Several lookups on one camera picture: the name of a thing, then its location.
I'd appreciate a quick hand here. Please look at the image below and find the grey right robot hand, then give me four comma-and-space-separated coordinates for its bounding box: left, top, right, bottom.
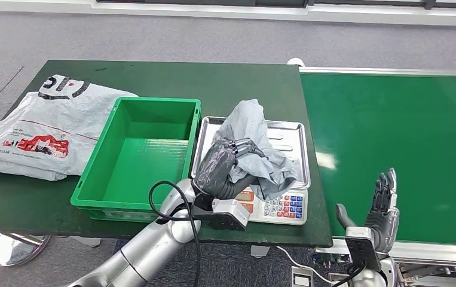
335, 167, 401, 254

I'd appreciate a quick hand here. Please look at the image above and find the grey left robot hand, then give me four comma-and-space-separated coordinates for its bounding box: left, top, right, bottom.
192, 138, 268, 201

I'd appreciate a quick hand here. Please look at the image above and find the plain grey parcel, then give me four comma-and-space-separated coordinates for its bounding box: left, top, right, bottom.
212, 99, 303, 201

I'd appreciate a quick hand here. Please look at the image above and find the grey floor socket box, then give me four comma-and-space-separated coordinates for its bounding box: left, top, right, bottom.
289, 266, 315, 287
328, 272, 351, 287

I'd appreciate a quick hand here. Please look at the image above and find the green conveyor belt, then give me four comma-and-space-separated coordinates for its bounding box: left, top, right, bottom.
299, 73, 456, 246

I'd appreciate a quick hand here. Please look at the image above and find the green plastic bin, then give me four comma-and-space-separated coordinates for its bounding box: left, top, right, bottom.
70, 97, 201, 222

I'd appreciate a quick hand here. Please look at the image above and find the white scale with steel tray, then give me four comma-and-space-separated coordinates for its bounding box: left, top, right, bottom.
191, 115, 311, 227

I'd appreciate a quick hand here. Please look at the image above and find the large white printed mail bag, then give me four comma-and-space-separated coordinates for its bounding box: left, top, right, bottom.
0, 74, 138, 182

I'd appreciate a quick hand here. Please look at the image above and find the chrome table base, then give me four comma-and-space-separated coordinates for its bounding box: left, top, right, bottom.
0, 233, 51, 267

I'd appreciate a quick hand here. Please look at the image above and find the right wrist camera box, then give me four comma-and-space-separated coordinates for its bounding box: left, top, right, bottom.
345, 226, 383, 272

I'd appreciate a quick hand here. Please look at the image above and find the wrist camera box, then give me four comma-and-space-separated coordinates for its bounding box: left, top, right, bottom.
191, 198, 252, 232
345, 226, 383, 272

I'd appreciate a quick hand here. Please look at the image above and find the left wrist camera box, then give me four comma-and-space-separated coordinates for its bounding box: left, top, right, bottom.
191, 198, 252, 232

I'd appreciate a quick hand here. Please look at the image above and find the aluminium conveyor frame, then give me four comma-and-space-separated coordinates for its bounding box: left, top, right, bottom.
299, 66, 456, 287

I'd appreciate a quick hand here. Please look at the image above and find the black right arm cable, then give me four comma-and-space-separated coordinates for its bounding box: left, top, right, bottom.
330, 261, 367, 287

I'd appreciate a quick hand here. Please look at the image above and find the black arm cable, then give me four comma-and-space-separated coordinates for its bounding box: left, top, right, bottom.
330, 261, 367, 287
148, 181, 201, 287

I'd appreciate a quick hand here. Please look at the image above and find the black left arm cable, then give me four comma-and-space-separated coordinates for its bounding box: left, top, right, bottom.
148, 181, 201, 287

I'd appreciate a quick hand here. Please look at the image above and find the white bracket under table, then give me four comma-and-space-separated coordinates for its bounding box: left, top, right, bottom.
250, 245, 270, 259

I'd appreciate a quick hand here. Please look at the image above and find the white floor cable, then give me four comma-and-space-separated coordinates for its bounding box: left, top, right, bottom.
277, 246, 333, 285

